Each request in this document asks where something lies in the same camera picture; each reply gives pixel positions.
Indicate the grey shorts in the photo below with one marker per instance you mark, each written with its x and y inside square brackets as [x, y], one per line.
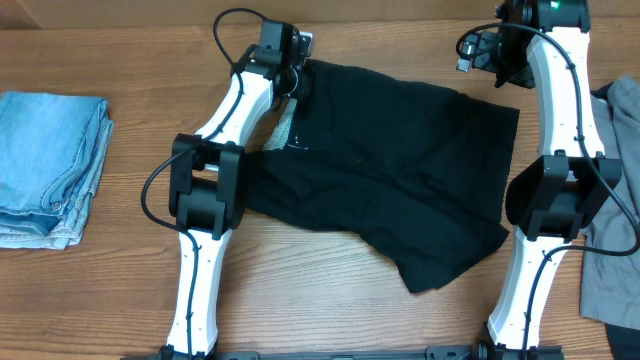
[612, 260]

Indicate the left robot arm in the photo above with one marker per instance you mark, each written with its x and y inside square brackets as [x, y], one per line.
[205, 196]

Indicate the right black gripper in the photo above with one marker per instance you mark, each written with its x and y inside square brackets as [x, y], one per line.
[505, 73]

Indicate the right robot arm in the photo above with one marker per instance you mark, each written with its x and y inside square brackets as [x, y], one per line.
[542, 45]

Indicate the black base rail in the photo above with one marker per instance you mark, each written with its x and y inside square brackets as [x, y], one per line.
[450, 352]

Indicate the folded light blue jeans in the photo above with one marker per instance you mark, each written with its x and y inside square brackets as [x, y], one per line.
[53, 149]

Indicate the black shorts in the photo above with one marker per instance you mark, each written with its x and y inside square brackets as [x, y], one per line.
[418, 171]

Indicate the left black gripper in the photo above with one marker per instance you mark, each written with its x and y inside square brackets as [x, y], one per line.
[302, 80]

